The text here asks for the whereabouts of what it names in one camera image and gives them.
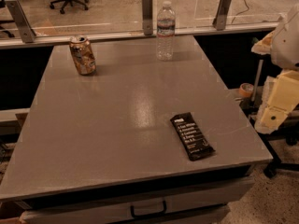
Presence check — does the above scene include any clear plastic water bottle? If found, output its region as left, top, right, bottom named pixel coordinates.
left=156, top=1, right=176, bottom=61

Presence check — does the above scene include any middle metal glass bracket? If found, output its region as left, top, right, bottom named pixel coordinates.
left=142, top=0, right=153, bottom=35

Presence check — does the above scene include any metal glass bracket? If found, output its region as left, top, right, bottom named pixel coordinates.
left=6, top=0, right=36, bottom=43
left=213, top=0, right=232, bottom=31
left=142, top=0, right=153, bottom=35

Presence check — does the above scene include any orange soda can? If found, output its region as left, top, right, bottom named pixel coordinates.
left=69, top=35, right=96, bottom=76

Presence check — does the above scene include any grey metal rail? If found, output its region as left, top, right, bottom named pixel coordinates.
left=0, top=22, right=278, bottom=49

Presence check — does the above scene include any grey drawer with black handle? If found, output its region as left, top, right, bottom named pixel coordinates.
left=20, top=176, right=253, bottom=224

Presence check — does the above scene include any right metal glass bracket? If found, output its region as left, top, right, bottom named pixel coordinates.
left=213, top=0, right=232, bottom=31

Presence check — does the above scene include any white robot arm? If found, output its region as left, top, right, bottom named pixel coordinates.
left=251, top=4, right=299, bottom=134

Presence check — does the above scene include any left metal glass bracket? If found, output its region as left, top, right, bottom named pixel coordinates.
left=6, top=0, right=36, bottom=43

